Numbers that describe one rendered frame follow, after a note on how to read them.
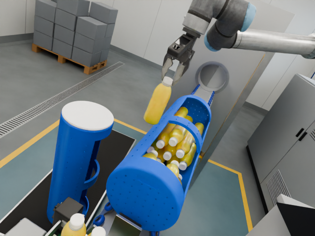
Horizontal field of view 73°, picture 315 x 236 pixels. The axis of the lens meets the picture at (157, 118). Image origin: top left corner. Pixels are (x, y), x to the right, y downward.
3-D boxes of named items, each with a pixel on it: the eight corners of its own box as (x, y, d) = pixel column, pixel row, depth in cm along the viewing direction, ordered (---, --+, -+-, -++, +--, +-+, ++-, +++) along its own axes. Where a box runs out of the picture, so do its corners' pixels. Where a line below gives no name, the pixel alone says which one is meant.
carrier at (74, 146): (45, 231, 143) (89, 225, 156) (60, 129, 101) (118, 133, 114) (47, 195, 164) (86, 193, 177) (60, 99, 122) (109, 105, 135)
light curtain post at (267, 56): (190, 186, 248) (279, 44, 167) (189, 189, 243) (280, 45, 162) (185, 183, 249) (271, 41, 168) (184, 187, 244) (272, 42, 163)
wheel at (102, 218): (108, 217, 78) (105, 212, 78) (101, 226, 74) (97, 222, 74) (99, 218, 80) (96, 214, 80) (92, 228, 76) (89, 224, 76)
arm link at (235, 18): (241, 23, 84) (214, 9, 82) (262, 1, 73) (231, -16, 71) (236, 41, 81) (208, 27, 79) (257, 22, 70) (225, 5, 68)
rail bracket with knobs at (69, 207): (84, 224, 80) (88, 208, 76) (71, 240, 74) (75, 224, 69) (63, 210, 82) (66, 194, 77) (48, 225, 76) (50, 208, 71)
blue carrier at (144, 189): (201, 138, 154) (218, 104, 141) (164, 244, 79) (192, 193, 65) (166, 122, 159) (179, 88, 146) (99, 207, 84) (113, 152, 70)
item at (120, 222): (133, 244, 78) (144, 224, 72) (131, 250, 76) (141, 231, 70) (110, 230, 79) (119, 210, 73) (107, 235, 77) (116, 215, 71)
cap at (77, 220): (86, 224, 62) (87, 220, 61) (74, 232, 59) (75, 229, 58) (78, 214, 64) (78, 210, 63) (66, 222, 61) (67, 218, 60)
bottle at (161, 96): (146, 124, 88) (162, 85, 80) (141, 114, 94) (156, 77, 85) (161, 125, 92) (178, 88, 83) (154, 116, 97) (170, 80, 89)
